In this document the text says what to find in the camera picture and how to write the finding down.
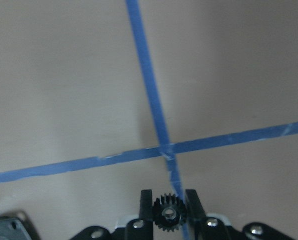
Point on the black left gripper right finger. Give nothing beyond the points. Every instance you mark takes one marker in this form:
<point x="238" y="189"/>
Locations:
<point x="200" y="225"/>

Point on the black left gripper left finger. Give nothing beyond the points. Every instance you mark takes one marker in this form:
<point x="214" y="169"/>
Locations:
<point x="142" y="227"/>

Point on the black brake pad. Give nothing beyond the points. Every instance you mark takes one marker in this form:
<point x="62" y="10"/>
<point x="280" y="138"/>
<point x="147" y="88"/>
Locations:
<point x="17" y="225"/>

